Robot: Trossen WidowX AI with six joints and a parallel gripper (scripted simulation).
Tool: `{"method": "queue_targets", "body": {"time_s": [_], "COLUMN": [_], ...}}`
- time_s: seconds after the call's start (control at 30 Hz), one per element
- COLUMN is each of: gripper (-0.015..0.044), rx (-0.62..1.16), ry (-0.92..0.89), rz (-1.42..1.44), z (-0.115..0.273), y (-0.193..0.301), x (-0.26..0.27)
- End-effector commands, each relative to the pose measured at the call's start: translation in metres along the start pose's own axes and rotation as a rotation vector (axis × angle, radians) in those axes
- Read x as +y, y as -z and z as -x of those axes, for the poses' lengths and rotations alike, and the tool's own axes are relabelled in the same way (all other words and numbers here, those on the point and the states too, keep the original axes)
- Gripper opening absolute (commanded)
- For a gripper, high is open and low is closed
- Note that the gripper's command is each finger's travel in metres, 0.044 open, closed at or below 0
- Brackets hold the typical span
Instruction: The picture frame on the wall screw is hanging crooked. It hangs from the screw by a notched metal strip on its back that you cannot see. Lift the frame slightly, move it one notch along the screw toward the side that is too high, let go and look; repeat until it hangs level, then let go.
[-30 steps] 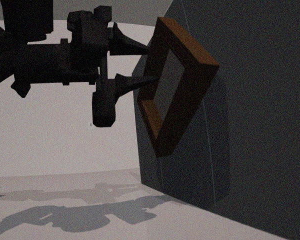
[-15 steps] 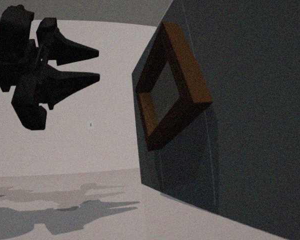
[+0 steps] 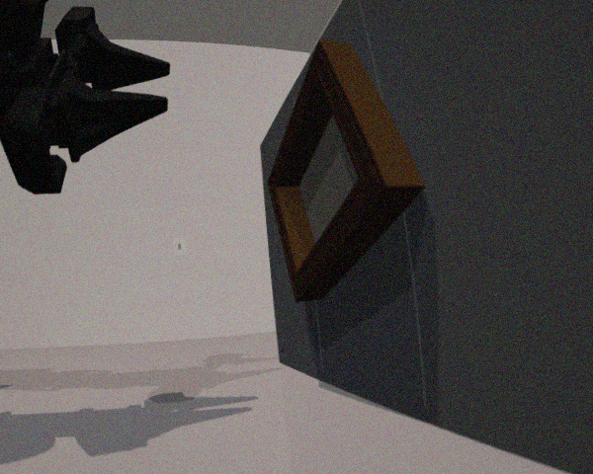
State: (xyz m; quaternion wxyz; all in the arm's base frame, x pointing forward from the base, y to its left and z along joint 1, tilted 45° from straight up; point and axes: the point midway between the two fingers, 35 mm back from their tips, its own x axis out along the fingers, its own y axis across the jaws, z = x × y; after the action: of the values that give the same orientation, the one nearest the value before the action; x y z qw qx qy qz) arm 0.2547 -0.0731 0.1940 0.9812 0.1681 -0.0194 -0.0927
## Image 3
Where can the brown wooden picture frame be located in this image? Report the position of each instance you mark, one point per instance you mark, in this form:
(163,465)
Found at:
(342,174)

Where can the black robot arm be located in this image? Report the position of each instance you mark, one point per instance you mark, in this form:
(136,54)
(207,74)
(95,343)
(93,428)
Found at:
(20,33)

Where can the dark grey flat panel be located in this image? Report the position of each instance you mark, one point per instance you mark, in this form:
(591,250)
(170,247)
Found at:
(474,310)

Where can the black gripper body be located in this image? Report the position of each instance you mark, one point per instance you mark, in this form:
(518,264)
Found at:
(30,121)

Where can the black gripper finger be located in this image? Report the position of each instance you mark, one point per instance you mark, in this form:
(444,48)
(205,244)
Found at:
(113,66)
(90,117)

